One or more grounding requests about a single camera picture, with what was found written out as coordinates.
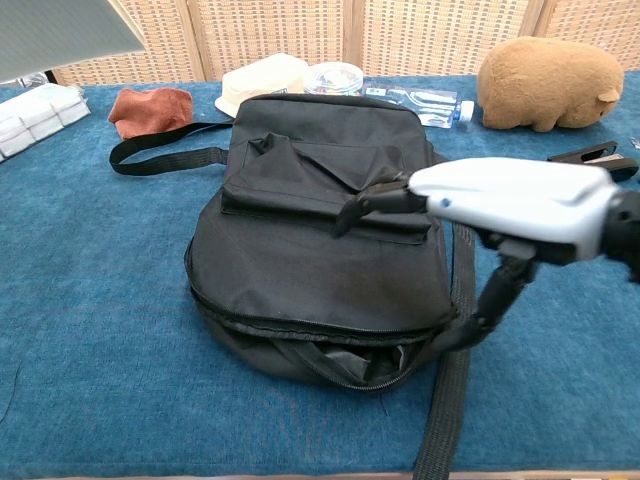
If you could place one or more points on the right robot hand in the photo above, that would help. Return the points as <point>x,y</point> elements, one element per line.
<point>510,200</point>

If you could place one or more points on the black fabric bag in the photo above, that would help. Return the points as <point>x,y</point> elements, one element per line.
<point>310,270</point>

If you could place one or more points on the white spiral notebook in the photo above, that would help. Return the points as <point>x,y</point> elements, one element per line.
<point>55,35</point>

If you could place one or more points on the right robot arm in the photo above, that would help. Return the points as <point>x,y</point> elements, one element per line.
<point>627,235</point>

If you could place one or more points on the black stapler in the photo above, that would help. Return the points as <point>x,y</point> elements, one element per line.
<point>625,167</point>

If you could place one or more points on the brown plush animal toy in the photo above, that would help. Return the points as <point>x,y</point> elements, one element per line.
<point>550,80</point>

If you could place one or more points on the clear plastic water bottle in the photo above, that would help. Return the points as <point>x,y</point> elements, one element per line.
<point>425,102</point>

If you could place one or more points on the round clear plastic container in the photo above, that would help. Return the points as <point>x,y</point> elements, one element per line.
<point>332,80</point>

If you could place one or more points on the woven rattan folding screen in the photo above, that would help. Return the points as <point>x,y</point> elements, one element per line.
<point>275,35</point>

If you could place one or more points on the rust brown cloth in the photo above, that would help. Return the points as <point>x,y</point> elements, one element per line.
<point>150,112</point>

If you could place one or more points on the blue tablecloth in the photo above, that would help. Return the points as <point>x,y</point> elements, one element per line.
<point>100,375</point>

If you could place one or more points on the white tissue pack bundle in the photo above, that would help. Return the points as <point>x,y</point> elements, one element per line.
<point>35,120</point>

